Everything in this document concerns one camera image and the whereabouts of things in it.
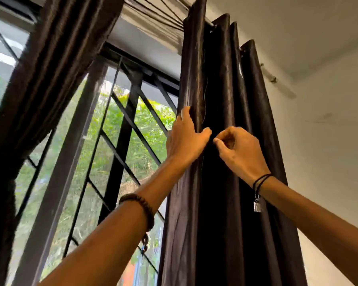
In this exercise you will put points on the person's left hand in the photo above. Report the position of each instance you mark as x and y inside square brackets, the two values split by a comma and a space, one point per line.
[183, 142]

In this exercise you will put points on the person's left thumb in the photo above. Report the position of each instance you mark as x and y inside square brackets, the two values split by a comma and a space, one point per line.
[204, 134]

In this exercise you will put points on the dark brown gathered curtain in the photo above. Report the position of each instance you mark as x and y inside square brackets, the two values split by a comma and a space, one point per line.
[47, 71]

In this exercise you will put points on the dark brown pleated curtain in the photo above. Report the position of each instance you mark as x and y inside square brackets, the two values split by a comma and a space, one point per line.
[220, 86]

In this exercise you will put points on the person's right hand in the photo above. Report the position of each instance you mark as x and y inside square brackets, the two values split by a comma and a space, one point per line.
[246, 157]

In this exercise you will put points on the person's left forearm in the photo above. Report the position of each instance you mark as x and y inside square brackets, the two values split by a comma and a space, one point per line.
[116, 235]

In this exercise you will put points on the dark window frame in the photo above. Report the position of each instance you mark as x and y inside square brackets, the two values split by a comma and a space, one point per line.
[62, 175]

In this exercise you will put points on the person's right forearm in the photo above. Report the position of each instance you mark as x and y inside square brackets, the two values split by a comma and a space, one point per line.
[316, 223]

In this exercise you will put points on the person's right thumb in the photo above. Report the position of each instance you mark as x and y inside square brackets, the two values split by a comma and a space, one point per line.
[220, 146]

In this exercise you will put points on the black metal window grille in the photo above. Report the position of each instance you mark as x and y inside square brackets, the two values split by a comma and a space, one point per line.
[136, 129]

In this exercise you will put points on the white wall conduit pipe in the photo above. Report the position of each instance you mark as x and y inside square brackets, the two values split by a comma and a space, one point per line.
[279, 84]

